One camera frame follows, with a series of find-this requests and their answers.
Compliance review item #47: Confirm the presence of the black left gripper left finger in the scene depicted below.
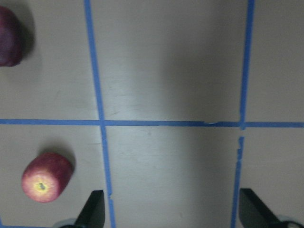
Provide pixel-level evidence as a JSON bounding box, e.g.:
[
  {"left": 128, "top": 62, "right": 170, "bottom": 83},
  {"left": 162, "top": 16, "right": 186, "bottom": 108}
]
[{"left": 74, "top": 190, "right": 105, "bottom": 228}]

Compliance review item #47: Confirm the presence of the red apple with yellow base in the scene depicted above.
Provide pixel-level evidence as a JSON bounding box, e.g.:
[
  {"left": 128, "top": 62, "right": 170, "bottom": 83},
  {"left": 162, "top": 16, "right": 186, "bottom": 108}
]
[{"left": 21, "top": 152, "right": 74, "bottom": 203}]

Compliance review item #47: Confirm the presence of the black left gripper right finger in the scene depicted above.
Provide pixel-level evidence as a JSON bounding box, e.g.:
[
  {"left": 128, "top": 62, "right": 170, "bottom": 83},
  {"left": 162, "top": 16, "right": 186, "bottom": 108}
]
[{"left": 238, "top": 188, "right": 282, "bottom": 228}]

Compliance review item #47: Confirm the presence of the dark red apple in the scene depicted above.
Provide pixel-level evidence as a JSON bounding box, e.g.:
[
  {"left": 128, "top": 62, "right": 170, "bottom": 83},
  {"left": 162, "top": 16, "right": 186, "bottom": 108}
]
[{"left": 0, "top": 6, "right": 24, "bottom": 67}]

